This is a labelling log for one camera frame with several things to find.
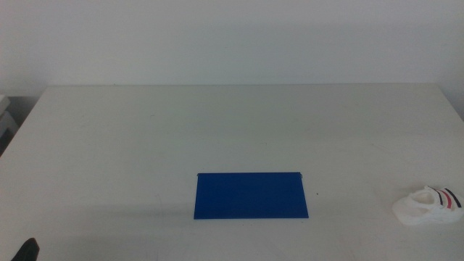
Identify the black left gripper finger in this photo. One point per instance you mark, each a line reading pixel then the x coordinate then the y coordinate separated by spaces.
pixel 28 252

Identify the blue rectangular mat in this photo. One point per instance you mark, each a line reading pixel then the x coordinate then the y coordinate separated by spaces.
pixel 250 195

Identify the white side cabinet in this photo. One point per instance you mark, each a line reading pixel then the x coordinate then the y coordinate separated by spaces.
pixel 5 121

